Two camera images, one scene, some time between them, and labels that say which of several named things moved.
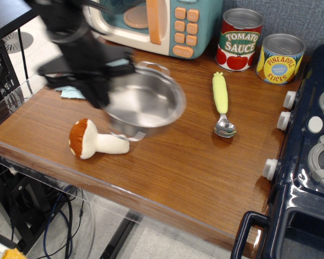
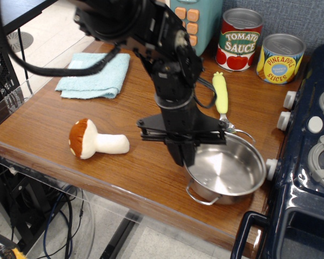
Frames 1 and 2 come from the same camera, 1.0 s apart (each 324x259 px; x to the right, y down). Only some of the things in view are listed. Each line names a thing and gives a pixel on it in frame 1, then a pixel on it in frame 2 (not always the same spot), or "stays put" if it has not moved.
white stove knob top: [289, 99] stays put
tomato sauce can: [239, 35] stays put
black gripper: [83, 58] -> [182, 128]
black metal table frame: [26, 204] stays put
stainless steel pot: [149, 99] -> [229, 171]
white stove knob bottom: [270, 168] stays put
